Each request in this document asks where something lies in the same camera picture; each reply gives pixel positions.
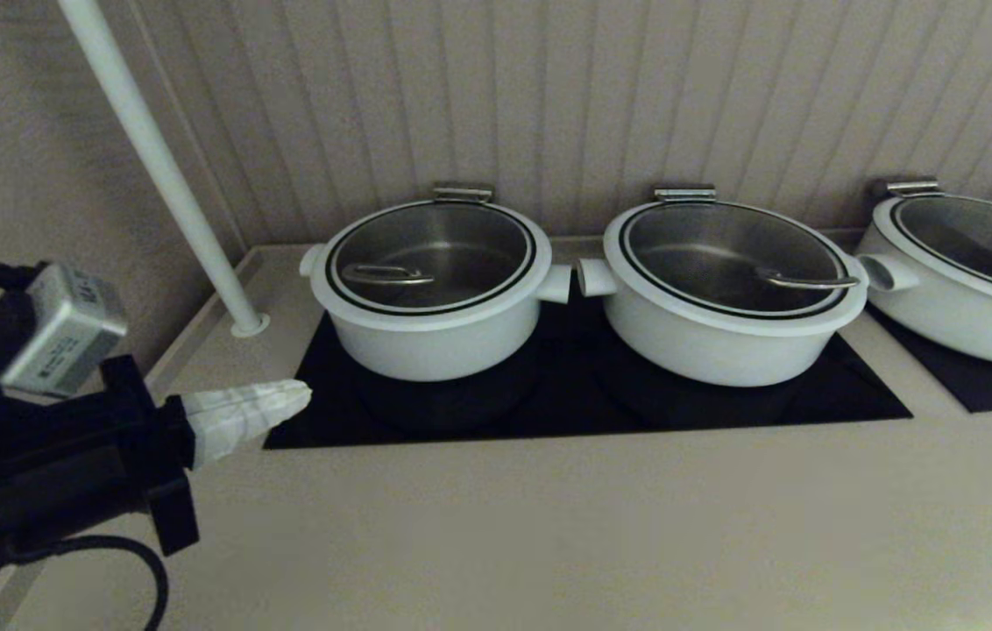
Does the black looping left gripper cable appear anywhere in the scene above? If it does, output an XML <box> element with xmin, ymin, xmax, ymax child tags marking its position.
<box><xmin>18</xmin><ymin>535</ymin><xmax>171</xmax><ymax>631</ymax></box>

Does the white round pole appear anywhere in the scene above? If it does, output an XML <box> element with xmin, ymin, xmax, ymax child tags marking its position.
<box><xmin>56</xmin><ymin>0</ymin><xmax>271</xmax><ymax>339</ymax></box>

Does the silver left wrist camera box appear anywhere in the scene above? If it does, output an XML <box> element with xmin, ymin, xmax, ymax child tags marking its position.
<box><xmin>0</xmin><ymin>261</ymin><xmax>129</xmax><ymax>401</ymax></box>

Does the small black glass cooktop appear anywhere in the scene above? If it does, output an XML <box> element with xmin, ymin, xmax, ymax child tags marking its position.
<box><xmin>866</xmin><ymin>302</ymin><xmax>992</xmax><ymax>414</ymax></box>

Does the wide black glass cooktop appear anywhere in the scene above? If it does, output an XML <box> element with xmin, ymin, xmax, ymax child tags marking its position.
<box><xmin>262</xmin><ymin>289</ymin><xmax>914</xmax><ymax>450</ymax></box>

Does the white pot with open handles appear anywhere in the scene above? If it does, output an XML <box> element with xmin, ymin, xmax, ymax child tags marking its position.
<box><xmin>299</xmin><ymin>237</ymin><xmax>573</xmax><ymax>383</ymax></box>

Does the white pot with steel inside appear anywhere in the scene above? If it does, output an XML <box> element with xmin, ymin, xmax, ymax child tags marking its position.
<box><xmin>855</xmin><ymin>219</ymin><xmax>992</xmax><ymax>368</ymax></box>
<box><xmin>577</xmin><ymin>254</ymin><xmax>871</xmax><ymax>388</ymax></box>

